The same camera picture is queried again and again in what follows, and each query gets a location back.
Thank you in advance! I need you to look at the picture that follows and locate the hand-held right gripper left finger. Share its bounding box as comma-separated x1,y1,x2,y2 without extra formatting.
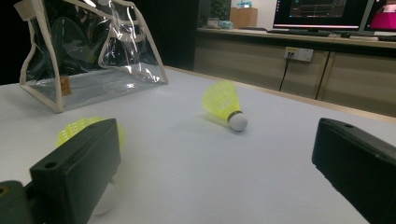
29,118,122,224

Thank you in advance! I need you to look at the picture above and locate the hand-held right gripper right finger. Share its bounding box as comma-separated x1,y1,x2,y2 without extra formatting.
311,117,396,224

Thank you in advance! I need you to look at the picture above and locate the yellow shuttlecock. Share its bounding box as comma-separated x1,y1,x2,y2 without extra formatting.
201,80,249,133
55,116,127,217

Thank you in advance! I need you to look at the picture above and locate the clear plastic bag beige trim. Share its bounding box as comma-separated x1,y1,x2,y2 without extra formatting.
13,0,169,114

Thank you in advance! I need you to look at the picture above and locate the beige cabinet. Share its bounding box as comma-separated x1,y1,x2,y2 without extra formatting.
193,27,396,118

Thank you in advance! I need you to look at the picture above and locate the computer monitor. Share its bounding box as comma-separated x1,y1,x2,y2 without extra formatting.
273,0,375,31
362,0,396,34

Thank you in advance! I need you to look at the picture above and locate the wooden box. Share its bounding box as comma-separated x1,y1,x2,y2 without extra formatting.
229,7,259,30

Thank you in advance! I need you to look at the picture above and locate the green potted plant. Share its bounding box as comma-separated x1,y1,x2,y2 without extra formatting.
210,0,232,20

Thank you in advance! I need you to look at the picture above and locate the black power cable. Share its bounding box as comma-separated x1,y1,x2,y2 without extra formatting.
278,52,292,93

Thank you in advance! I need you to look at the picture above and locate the white wall socket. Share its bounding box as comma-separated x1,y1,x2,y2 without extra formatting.
283,46,315,63

